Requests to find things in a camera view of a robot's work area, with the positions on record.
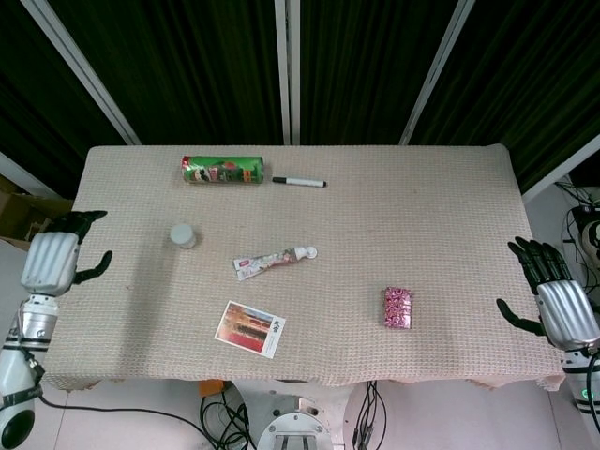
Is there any cardboard box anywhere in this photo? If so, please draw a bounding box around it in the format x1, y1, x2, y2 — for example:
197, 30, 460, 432
0, 175, 74, 254

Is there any small white round jar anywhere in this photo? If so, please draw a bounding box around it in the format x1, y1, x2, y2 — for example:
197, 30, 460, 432
169, 223, 198, 250

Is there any green cylindrical snack can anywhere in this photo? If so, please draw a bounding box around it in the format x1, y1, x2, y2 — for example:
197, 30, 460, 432
180, 155, 266, 187

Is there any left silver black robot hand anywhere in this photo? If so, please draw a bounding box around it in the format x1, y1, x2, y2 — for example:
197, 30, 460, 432
21, 209, 114, 297

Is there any white printed toothpaste tube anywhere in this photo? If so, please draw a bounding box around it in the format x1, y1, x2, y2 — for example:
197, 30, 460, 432
232, 245, 319, 282

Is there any red photo postcard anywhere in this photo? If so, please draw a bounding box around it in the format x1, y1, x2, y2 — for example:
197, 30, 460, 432
214, 300, 287, 360

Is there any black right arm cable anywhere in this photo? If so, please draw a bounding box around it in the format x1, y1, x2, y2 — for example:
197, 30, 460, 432
583, 344, 600, 450

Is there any pink patterned small box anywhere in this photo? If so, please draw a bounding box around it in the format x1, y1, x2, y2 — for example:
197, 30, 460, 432
380, 286, 416, 331

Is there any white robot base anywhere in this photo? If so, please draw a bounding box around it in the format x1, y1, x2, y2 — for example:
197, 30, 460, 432
231, 378, 365, 450

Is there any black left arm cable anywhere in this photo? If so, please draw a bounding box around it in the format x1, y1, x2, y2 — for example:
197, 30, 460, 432
18, 346, 212, 450

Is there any white black device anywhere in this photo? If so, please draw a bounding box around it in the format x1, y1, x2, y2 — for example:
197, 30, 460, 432
579, 218, 600, 263

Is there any black cable bundle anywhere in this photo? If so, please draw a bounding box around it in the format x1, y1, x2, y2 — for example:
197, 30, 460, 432
199, 392, 257, 450

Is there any beige woven tablecloth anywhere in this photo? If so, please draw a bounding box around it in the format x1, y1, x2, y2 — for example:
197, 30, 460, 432
36, 143, 569, 392

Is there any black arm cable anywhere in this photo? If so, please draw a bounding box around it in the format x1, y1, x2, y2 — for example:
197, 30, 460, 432
583, 344, 600, 450
18, 346, 212, 450

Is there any orange small object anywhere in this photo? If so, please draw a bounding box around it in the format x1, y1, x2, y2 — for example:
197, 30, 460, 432
196, 379, 225, 398

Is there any black white marker pen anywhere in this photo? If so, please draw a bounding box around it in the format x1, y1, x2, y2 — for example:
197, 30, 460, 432
272, 175, 328, 188

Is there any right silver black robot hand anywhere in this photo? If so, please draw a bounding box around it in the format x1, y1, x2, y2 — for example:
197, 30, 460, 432
496, 235, 600, 350

